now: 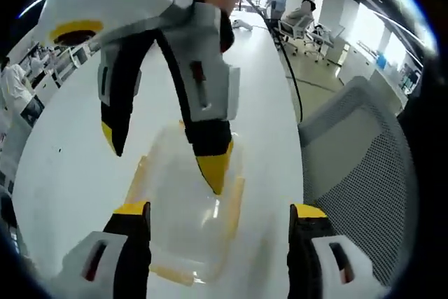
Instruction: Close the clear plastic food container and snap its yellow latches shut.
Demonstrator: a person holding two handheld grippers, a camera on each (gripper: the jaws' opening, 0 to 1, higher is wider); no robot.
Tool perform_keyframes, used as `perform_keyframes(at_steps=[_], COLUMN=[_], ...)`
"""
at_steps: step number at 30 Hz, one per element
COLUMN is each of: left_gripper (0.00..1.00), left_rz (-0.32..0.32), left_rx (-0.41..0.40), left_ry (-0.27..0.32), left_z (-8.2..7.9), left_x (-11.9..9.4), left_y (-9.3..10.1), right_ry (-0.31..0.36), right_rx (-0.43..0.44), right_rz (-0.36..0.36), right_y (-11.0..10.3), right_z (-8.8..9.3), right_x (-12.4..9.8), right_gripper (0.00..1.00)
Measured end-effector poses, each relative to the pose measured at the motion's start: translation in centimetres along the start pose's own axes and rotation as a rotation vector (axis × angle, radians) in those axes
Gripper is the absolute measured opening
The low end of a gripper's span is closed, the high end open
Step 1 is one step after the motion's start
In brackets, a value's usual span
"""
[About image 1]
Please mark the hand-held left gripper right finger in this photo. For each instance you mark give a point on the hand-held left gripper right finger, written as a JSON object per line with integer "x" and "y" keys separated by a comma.
{"x": 304, "y": 253}

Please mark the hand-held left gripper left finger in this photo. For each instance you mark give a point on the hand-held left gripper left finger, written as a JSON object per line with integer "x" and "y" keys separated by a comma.
{"x": 133, "y": 243}

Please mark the clear plastic box yellow buckles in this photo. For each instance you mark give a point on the clear plastic box yellow buckles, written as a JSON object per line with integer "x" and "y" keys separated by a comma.
{"x": 182, "y": 215}

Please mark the small white device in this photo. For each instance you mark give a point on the small white device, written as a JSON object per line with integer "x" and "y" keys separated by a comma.
{"x": 241, "y": 24}

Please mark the ceiling light strip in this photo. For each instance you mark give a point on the ceiling light strip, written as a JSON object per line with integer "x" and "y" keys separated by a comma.
{"x": 35, "y": 3}

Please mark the grey mesh office chair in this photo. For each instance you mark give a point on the grey mesh office chair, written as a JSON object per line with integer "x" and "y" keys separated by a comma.
{"x": 360, "y": 173}

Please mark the white office chair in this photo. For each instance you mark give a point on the white office chair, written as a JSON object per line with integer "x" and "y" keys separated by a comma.
{"x": 320, "y": 36}
{"x": 294, "y": 29}

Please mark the blue object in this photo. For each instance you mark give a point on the blue object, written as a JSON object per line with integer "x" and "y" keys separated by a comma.
{"x": 382, "y": 61}

